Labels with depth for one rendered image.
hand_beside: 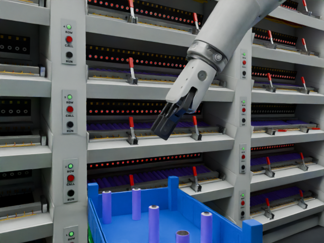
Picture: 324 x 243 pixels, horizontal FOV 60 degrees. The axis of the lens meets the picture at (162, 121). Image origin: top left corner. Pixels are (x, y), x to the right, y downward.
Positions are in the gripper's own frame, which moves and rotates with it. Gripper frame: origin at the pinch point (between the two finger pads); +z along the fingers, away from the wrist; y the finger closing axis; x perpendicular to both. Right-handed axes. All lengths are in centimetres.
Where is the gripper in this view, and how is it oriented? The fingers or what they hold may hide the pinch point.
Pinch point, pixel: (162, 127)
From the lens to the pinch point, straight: 58.5
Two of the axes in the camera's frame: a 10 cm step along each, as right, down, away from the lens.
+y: -2.0, -1.2, 9.7
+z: -5.3, 8.5, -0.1
